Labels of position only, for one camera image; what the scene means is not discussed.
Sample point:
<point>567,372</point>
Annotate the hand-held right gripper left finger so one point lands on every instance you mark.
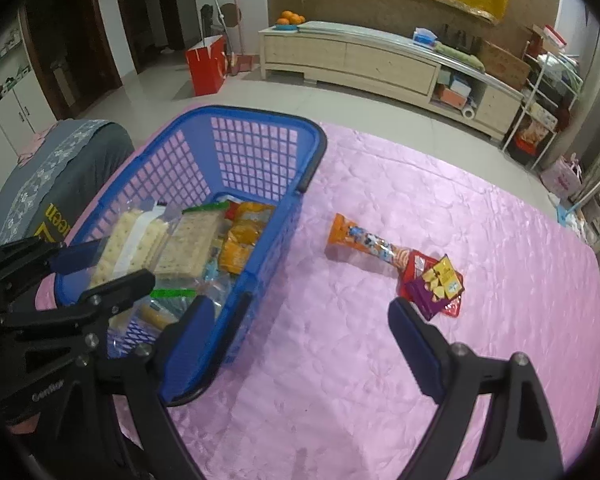
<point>185,350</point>

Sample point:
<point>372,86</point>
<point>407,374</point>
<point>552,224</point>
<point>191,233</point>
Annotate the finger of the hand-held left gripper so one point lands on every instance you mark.
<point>80,258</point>
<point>125,287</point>

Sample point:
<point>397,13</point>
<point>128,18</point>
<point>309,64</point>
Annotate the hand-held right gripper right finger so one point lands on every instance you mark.
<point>420,350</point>

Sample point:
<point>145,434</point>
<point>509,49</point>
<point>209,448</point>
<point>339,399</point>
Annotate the white cracker packet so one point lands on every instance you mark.
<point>130,240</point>

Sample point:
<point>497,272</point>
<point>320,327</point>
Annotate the purple yellow snack packet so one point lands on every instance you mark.
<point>430,295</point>

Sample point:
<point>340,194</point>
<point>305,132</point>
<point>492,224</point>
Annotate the green cracker packet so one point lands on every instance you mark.
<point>190,240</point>

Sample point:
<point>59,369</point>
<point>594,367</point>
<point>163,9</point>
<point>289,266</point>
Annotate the orange snack pouch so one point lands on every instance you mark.
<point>240,250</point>

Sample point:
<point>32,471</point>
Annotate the orange stick snack packet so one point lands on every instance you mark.
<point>365,245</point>

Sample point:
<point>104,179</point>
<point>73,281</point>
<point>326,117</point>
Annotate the blue plastic basket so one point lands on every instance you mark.
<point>260,140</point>

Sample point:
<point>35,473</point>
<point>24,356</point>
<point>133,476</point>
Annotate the pink quilted blanket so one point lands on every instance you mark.
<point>380,385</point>

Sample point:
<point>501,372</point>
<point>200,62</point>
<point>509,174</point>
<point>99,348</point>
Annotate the grey floral cloth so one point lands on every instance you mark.
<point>55,160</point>

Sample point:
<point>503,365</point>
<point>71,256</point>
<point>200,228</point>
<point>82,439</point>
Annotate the dark cloth yellow print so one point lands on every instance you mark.
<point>105,160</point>

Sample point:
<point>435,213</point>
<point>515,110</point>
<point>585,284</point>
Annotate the white cupboard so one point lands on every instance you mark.
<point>7,95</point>

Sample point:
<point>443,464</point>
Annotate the pink gift bag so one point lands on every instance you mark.
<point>562,177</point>

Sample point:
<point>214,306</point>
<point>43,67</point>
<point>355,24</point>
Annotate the red paper bag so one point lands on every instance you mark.
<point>205,67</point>

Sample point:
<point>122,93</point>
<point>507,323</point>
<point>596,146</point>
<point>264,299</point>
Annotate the white paper roll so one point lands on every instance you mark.
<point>468,111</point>

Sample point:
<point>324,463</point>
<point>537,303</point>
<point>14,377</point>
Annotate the orange box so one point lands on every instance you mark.
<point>452,95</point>

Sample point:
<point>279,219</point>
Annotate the white metal rack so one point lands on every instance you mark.
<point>540,110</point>

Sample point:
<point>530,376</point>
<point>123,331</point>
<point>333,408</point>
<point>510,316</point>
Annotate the beige TV cabinet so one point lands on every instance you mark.
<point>370,60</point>

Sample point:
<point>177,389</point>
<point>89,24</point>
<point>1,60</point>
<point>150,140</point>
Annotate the green cloth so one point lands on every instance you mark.
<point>457,55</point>

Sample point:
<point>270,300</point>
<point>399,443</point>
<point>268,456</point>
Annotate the brown cardboard box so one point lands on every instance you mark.
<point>505,65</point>

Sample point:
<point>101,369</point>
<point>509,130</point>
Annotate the blue tissue box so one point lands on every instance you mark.
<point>424,36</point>

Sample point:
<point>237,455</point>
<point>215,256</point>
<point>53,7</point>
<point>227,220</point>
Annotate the pile of oranges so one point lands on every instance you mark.
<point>290,19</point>

